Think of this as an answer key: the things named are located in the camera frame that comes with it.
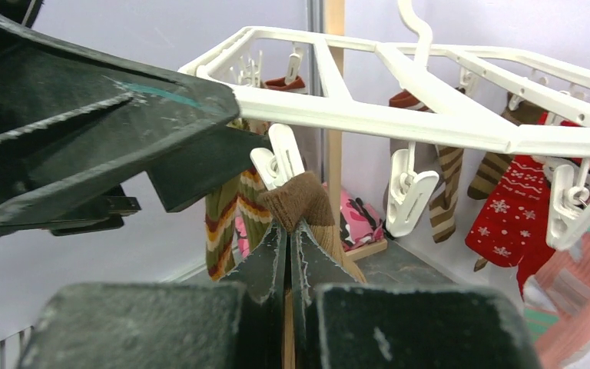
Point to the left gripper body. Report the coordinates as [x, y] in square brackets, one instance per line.
[103, 213]

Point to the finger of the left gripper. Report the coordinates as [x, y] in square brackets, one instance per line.
[187, 174]
[75, 122]

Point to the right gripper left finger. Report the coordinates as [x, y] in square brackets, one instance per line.
[235, 322]

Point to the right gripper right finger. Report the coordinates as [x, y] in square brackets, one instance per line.
[341, 323]

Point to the tan brown sock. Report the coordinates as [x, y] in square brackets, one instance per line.
[305, 198]

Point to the white plastic clip hanger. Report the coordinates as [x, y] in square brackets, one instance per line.
[453, 119]

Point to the green striped sock right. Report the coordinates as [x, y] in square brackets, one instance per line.
[220, 212]

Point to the pink camouflage cloth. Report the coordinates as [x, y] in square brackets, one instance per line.
[360, 223]

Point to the red snowflake sock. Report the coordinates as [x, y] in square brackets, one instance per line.
[510, 229]

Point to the brown striped sock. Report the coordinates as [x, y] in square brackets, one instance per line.
[448, 161]

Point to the pink sock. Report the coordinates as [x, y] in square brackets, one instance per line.
[557, 308]

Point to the wooden frame stand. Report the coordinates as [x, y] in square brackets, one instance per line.
[333, 12]

